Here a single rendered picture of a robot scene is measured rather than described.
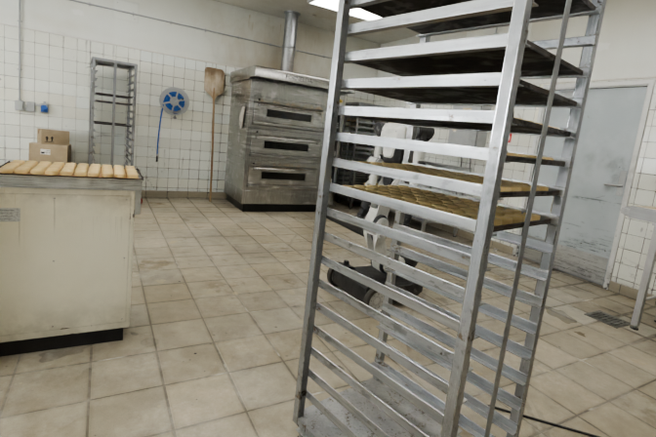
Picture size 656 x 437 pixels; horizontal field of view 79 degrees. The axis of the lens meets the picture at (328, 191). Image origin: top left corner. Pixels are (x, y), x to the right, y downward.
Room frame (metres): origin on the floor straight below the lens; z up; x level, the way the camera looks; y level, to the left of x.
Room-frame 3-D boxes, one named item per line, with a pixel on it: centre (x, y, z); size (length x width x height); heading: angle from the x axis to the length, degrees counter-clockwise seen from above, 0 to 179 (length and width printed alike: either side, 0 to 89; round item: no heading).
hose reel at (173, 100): (5.90, 2.39, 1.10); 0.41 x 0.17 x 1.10; 120
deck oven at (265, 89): (6.22, 0.74, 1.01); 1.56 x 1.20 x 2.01; 120
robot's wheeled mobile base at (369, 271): (3.06, -0.51, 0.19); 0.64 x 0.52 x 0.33; 120
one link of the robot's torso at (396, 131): (3.07, -0.53, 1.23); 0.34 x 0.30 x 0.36; 30
